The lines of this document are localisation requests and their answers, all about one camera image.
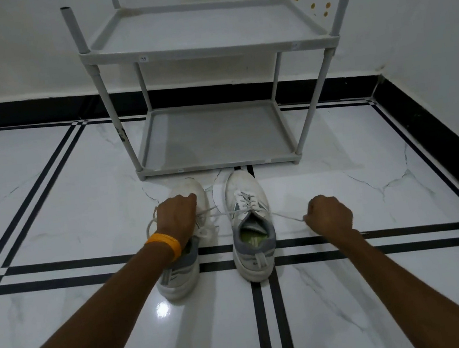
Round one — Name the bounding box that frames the person's right forearm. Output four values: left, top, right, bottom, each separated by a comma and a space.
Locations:
332, 213, 459, 348

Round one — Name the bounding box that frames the orange wristband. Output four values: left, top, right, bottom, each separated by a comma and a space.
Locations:
143, 229, 185, 266

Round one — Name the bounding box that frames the white shoelace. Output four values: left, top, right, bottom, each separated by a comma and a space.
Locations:
192, 182, 308, 237
142, 197, 222, 249

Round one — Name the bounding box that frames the grey two-tier shoe rack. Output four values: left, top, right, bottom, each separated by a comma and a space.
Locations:
59, 0, 374, 197

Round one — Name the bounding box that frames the person's left forearm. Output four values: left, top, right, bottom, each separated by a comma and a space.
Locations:
0, 240, 189, 348

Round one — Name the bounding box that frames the person's right hand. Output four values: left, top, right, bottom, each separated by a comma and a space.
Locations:
300, 190, 359, 251

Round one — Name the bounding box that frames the person's left hand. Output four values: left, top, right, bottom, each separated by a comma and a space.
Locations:
150, 192, 205, 256

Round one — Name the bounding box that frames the white sneaker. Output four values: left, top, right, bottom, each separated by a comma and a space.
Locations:
141, 175, 223, 303
220, 166, 284, 286

